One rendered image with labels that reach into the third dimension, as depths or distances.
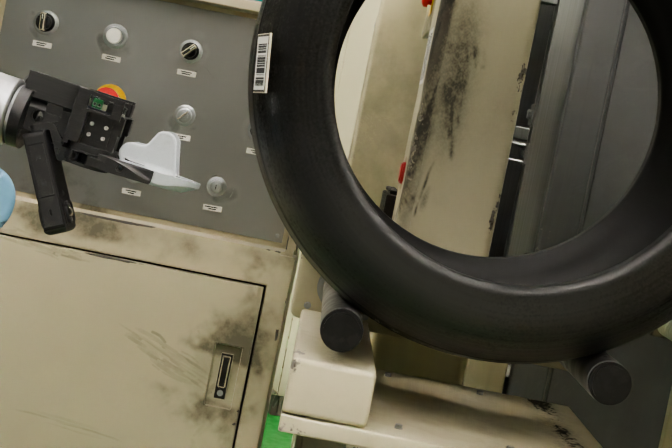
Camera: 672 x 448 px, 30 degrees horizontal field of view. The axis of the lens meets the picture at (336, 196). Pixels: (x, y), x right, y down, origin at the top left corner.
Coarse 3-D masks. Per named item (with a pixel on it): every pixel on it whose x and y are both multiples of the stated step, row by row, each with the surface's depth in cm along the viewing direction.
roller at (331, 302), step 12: (324, 288) 154; (324, 300) 142; (336, 300) 135; (324, 312) 131; (336, 312) 128; (348, 312) 128; (360, 312) 134; (324, 324) 128; (336, 324) 128; (348, 324) 128; (360, 324) 128; (324, 336) 128; (336, 336) 128; (348, 336) 128; (360, 336) 128; (336, 348) 128; (348, 348) 128
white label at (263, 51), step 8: (264, 40) 126; (264, 48) 126; (256, 56) 128; (264, 56) 126; (256, 64) 128; (264, 64) 125; (256, 72) 128; (264, 72) 125; (256, 80) 127; (264, 80) 125; (256, 88) 127; (264, 88) 125
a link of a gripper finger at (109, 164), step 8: (80, 160) 135; (88, 160) 133; (96, 160) 133; (104, 160) 133; (112, 160) 133; (120, 160) 134; (96, 168) 133; (104, 168) 133; (112, 168) 133; (128, 168) 133; (136, 168) 134; (144, 168) 134; (128, 176) 133; (136, 176) 133; (144, 176) 134; (152, 176) 134
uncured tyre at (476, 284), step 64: (320, 0) 124; (640, 0) 152; (320, 64) 124; (256, 128) 129; (320, 128) 125; (320, 192) 126; (640, 192) 153; (320, 256) 129; (384, 256) 126; (448, 256) 153; (512, 256) 156; (576, 256) 153; (640, 256) 126; (384, 320) 130; (448, 320) 126; (512, 320) 126; (576, 320) 126; (640, 320) 128
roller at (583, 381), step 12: (576, 360) 136; (588, 360) 132; (600, 360) 130; (612, 360) 129; (576, 372) 135; (588, 372) 129; (600, 372) 128; (612, 372) 128; (624, 372) 128; (588, 384) 128; (600, 384) 128; (612, 384) 128; (624, 384) 128; (600, 396) 128; (612, 396) 128; (624, 396) 128
